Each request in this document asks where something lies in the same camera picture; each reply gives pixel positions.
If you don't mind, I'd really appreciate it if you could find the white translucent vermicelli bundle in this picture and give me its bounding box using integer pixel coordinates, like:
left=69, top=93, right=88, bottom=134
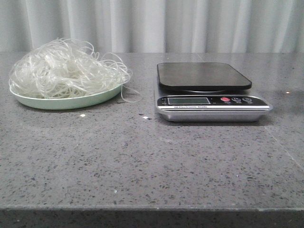
left=9, top=38, right=142, bottom=103

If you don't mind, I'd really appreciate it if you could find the black silver kitchen scale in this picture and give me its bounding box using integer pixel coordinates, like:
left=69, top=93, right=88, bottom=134
left=154, top=62, right=272, bottom=122

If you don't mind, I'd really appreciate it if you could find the pale green round plate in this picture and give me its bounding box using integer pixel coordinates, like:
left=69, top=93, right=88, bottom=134
left=9, top=85, right=122, bottom=110

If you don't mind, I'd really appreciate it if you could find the white pleated curtain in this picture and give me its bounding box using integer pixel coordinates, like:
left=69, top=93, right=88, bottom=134
left=0, top=0, right=304, bottom=53

